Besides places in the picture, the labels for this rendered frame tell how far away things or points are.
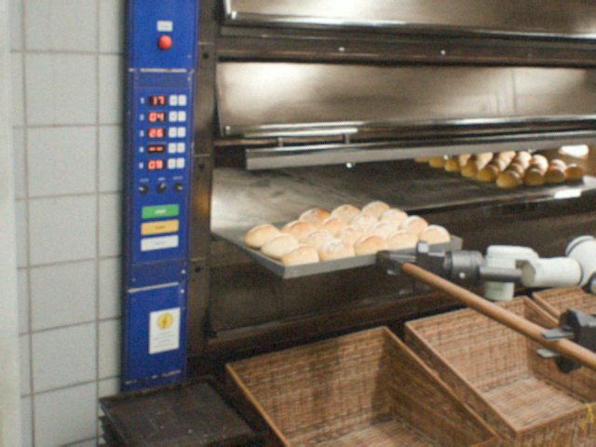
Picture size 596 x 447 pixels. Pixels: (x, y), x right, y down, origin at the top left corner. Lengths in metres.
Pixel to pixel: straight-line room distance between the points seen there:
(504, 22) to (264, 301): 1.07
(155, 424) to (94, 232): 0.44
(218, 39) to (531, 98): 1.13
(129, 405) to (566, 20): 1.74
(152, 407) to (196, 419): 0.11
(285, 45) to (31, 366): 0.96
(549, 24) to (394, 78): 0.60
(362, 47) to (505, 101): 0.59
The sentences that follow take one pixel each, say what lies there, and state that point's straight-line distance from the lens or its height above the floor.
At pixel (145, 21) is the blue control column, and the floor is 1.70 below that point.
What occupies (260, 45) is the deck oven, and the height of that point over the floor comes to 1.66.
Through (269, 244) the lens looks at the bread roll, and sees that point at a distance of 1.81.
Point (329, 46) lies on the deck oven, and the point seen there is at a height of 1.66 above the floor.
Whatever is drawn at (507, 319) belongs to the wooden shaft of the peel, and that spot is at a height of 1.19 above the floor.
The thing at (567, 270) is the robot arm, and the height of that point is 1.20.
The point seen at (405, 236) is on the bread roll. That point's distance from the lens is 1.94.
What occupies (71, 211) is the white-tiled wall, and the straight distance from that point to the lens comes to 1.77.
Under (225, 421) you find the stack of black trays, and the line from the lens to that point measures 1.76.
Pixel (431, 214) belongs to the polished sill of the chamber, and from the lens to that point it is 2.36.
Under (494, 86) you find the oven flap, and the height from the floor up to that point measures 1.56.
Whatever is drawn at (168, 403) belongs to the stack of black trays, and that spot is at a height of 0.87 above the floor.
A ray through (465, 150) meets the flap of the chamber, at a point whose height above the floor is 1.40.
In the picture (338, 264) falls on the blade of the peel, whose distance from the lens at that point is 1.80.
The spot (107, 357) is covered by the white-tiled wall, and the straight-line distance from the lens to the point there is 1.92.
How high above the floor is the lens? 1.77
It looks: 16 degrees down
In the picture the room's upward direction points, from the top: 4 degrees clockwise
